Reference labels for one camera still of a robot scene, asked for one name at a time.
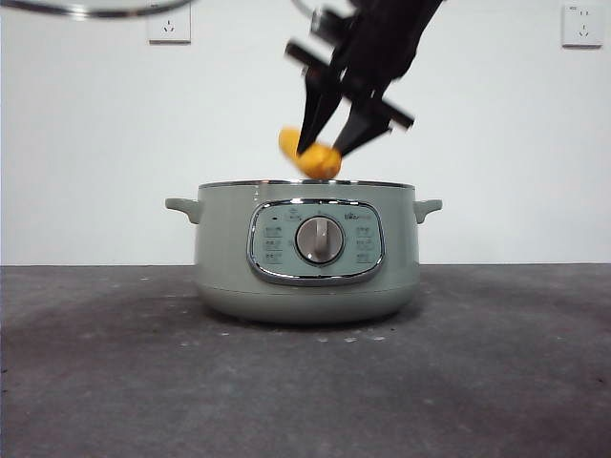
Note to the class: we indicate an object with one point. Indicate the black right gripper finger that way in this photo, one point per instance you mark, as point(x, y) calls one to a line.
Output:
point(365, 124)
point(317, 105)

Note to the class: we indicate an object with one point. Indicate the yellow corn cob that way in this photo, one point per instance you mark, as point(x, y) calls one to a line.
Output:
point(320, 164)

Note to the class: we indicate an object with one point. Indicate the glass lid with green knob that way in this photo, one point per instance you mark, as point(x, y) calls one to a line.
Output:
point(95, 14)

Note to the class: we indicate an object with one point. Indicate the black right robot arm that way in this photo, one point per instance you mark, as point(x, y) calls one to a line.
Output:
point(391, 33)

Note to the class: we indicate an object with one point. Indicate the sage green electric cooking pot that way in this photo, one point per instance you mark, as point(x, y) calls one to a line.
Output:
point(224, 267)

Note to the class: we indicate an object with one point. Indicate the white wall socket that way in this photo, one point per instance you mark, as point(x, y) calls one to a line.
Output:
point(582, 28)
point(168, 31)

